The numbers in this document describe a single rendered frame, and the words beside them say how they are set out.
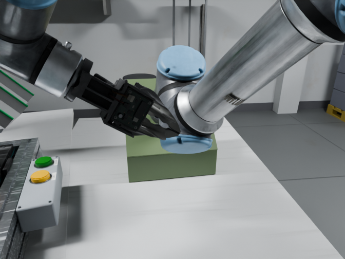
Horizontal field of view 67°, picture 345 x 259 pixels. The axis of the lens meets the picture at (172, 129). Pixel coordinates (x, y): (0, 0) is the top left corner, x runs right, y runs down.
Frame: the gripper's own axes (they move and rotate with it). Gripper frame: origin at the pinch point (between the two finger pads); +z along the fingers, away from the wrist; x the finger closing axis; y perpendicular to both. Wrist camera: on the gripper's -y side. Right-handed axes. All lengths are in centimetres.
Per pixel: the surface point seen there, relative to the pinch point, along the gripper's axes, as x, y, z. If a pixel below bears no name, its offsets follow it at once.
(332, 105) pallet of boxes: 122, -222, 309
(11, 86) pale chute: -21, -73, -35
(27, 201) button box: -27.8, -8.5, -16.0
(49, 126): -31, -78, -15
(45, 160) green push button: -24.2, -23.2, -15.5
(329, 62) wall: 175, -244, 283
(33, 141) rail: -26, -40, -20
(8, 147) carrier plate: -29, -35, -24
